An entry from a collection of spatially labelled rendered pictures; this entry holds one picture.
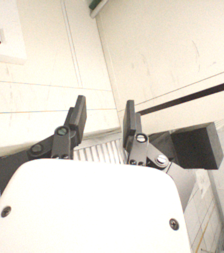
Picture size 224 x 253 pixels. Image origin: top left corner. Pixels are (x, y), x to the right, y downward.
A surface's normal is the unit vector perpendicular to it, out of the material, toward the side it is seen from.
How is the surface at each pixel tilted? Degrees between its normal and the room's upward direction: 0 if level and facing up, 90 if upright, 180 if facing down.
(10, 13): 0
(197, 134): 90
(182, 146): 90
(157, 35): 90
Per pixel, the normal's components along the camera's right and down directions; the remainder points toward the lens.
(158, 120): -0.69, 0.11
